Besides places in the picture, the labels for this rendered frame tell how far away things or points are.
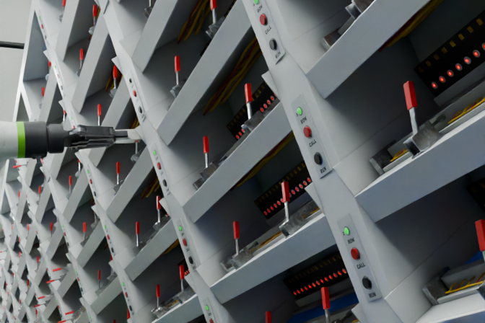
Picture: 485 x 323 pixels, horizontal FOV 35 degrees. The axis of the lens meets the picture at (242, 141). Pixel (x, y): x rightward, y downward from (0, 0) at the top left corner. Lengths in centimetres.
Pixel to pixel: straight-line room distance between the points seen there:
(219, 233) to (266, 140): 50
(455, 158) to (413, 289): 25
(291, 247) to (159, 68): 71
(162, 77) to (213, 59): 44
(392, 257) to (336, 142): 18
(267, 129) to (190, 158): 53
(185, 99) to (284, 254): 42
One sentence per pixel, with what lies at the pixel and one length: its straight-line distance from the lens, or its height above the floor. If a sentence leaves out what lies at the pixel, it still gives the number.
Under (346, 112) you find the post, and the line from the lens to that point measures 111.
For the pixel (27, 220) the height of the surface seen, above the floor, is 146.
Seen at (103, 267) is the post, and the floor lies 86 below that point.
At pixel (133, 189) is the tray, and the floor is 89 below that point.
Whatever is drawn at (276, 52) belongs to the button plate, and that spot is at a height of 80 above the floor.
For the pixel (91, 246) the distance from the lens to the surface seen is 279.
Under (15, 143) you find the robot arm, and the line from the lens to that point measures 194.
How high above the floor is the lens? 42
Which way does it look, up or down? 14 degrees up
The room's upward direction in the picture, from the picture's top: 20 degrees counter-clockwise
